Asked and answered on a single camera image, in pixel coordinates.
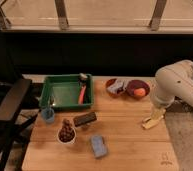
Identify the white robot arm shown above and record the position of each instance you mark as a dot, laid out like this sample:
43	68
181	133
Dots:
171	81

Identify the blue sponge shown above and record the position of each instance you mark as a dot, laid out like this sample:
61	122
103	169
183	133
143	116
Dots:
98	146

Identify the black office chair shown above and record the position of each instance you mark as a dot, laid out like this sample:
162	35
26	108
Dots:
10	108

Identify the green plastic tray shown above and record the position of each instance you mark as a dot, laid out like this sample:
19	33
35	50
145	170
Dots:
61	92

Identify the orange handled brush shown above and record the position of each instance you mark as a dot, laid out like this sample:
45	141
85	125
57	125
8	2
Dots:
83	79

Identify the maroon bowl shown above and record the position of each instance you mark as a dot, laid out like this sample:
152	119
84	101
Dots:
135	84

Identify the white bowl of pinecones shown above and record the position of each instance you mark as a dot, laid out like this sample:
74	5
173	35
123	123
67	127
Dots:
67	134

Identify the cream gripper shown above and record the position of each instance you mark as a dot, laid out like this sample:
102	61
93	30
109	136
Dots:
157	113

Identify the orange bowl with cloth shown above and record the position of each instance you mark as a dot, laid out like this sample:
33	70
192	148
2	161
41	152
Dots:
116	87

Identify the orange fruit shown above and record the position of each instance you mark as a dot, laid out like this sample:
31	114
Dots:
140	92

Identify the black eraser block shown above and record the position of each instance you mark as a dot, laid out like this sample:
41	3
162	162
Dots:
84	119

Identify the yellow banana toy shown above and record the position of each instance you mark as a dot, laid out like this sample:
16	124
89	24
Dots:
149	123

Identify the blue plastic cup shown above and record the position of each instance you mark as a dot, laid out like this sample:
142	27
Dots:
48	115

